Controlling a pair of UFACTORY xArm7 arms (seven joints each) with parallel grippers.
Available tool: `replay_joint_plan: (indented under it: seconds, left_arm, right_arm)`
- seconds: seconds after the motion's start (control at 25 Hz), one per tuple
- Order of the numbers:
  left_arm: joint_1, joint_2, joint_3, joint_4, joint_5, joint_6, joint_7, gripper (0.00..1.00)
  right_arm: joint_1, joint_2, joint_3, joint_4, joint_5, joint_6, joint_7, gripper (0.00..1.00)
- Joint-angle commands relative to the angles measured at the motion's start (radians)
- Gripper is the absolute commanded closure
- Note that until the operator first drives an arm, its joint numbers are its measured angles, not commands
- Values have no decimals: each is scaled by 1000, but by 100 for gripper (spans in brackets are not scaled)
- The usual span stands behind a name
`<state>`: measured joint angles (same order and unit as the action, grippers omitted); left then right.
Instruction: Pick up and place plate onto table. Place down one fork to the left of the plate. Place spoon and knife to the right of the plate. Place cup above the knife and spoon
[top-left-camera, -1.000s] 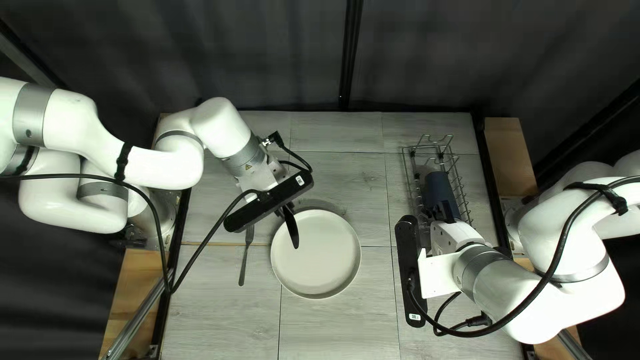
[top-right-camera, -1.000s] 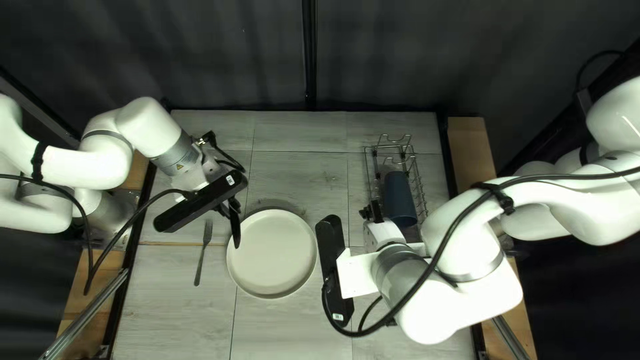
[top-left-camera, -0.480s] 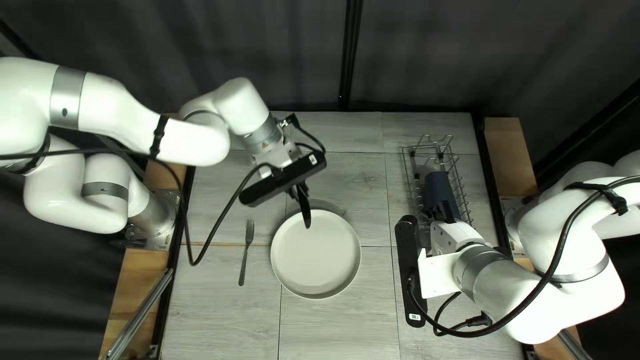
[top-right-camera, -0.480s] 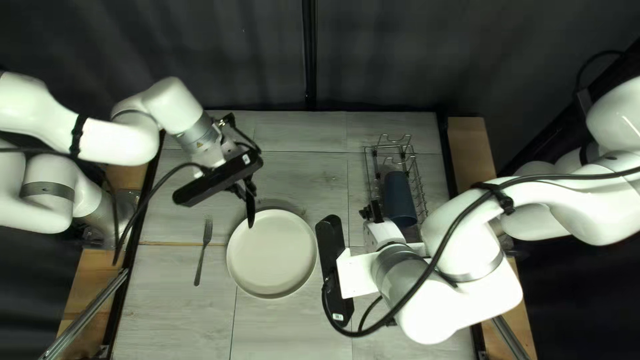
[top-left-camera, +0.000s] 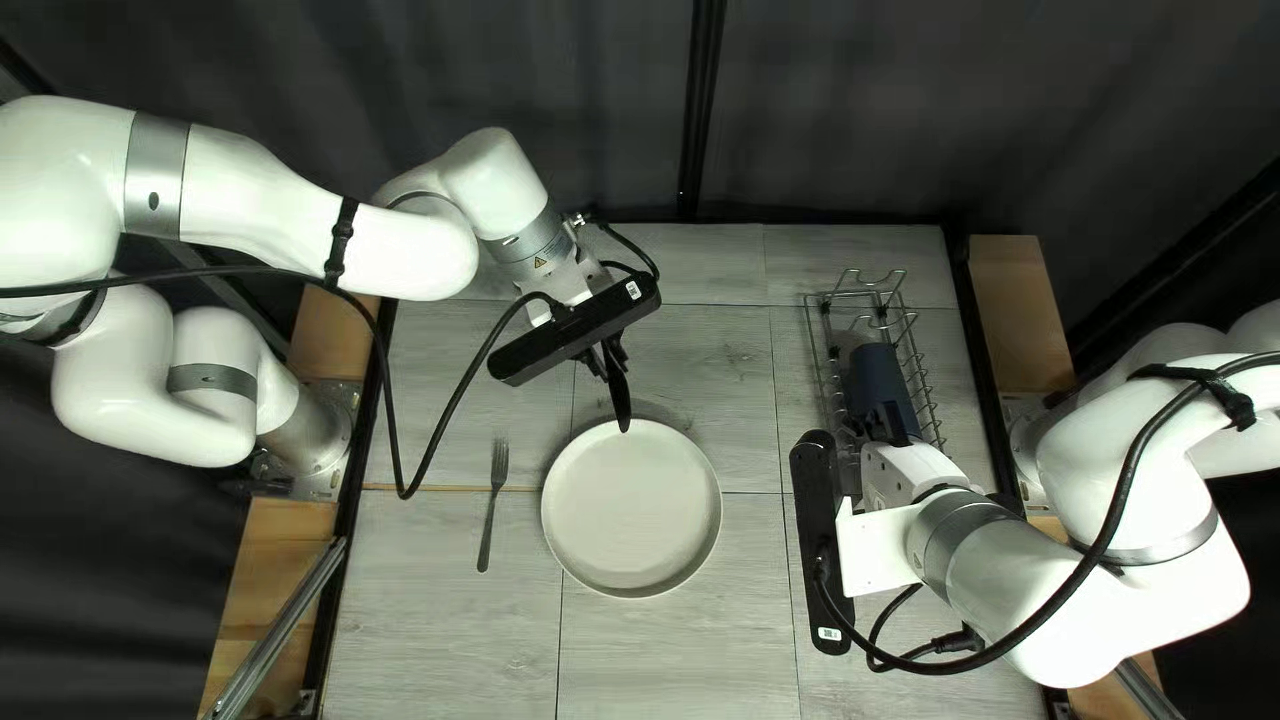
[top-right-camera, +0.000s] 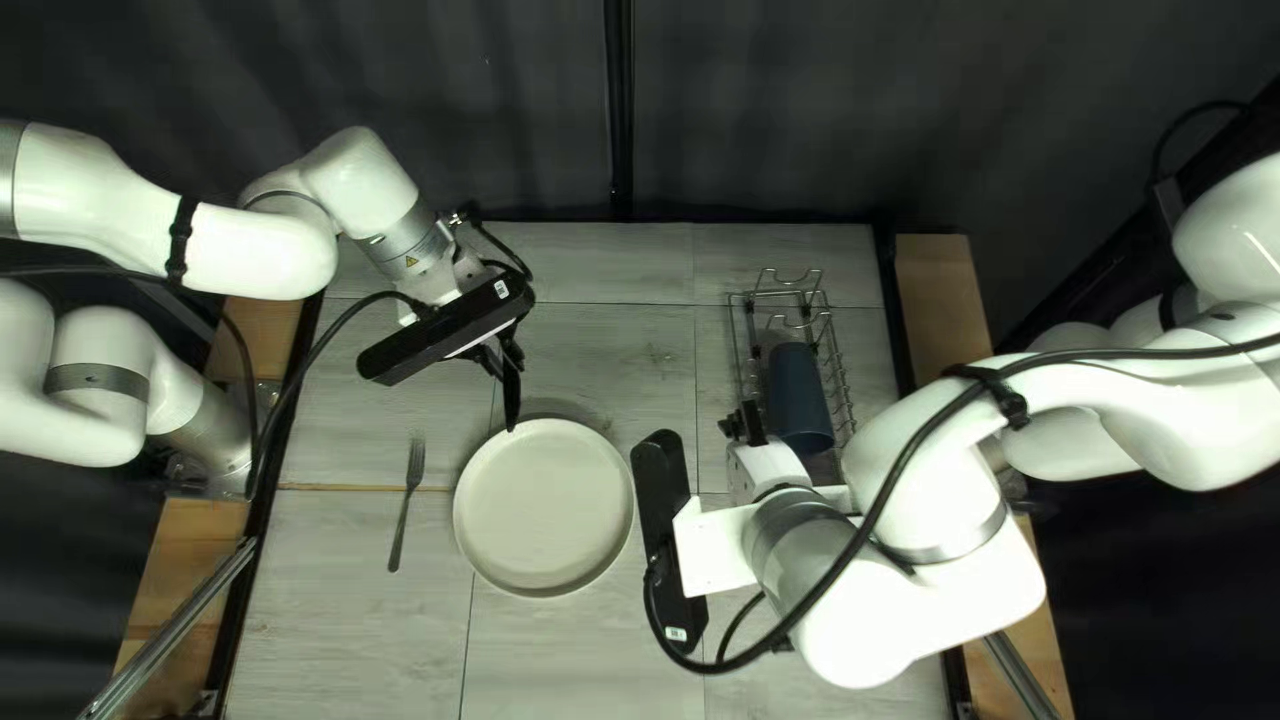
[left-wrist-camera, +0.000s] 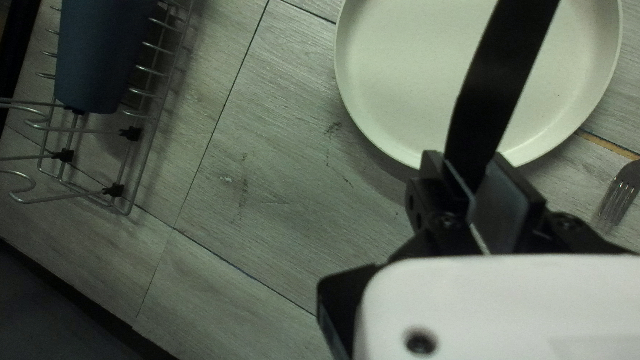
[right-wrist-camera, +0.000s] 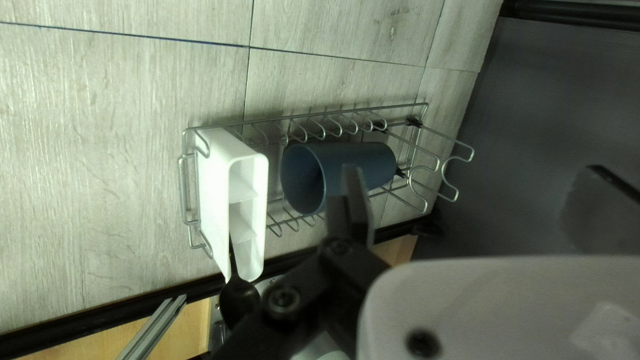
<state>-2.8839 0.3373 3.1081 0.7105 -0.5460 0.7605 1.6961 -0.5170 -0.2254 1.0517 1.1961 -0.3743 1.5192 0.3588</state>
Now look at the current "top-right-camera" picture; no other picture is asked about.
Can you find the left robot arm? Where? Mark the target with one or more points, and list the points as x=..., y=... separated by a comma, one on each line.
x=100, y=200

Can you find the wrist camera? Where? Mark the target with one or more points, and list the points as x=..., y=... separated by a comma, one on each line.
x=440, y=335
x=665, y=520

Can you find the black fork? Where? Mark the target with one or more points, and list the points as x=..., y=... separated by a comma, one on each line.
x=405, y=510

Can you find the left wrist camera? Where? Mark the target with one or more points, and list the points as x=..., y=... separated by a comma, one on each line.
x=440, y=335

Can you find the pale plate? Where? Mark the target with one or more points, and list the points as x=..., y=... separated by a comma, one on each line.
x=545, y=510

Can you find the dark blue cup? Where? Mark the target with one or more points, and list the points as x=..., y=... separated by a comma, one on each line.
x=797, y=400

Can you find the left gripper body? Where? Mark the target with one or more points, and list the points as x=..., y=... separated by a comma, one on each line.
x=460, y=280

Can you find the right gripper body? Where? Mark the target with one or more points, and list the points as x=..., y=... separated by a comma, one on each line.
x=775, y=470

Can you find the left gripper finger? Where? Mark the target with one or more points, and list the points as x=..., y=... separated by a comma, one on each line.
x=490, y=358
x=514, y=352

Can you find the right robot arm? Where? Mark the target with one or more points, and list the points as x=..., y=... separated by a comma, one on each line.
x=900, y=620

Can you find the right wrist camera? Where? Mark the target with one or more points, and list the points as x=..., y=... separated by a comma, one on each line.
x=665, y=520

